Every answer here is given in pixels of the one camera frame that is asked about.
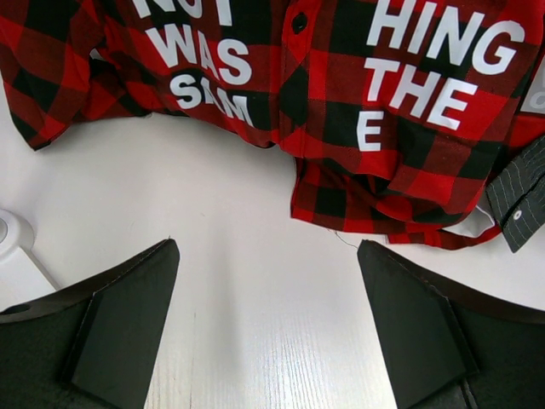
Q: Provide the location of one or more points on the metal clothes rack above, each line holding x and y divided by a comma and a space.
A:
23, 277

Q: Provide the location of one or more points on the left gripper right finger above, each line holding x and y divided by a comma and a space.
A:
446, 345

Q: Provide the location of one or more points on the red black plaid shirt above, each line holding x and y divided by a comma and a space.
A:
399, 114

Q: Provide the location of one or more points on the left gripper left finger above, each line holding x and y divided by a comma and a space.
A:
93, 344

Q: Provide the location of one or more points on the dark pinstriped shirt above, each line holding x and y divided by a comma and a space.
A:
516, 196

